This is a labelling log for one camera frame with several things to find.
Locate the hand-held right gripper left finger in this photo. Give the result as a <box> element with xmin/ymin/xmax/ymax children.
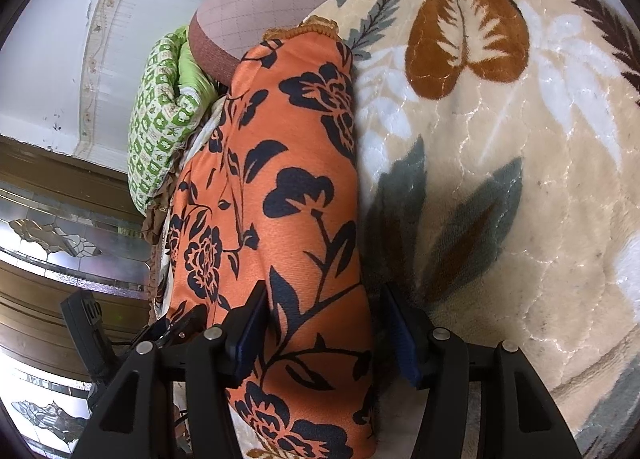
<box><xmin>72</xmin><ymin>280</ymin><xmax>271</xmax><ymax>459</ymax></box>

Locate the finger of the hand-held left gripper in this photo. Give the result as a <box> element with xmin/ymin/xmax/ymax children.
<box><xmin>149</xmin><ymin>305</ymin><xmax>207</xmax><ymax>343</ymax></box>

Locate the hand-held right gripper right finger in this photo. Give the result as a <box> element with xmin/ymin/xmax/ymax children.
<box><xmin>381</xmin><ymin>284</ymin><xmax>583</xmax><ymax>459</ymax></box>

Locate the orange floral print garment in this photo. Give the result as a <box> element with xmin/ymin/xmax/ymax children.
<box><xmin>162</xmin><ymin>21</ymin><xmax>381</xmax><ymax>459</ymax></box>

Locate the green patterned pillow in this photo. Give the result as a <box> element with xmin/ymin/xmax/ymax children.
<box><xmin>127</xmin><ymin>26</ymin><xmax>221</xmax><ymax>212</ymax></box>

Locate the beige leaf print blanket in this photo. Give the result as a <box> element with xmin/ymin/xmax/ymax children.
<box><xmin>145</xmin><ymin>0</ymin><xmax>640</xmax><ymax>459</ymax></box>

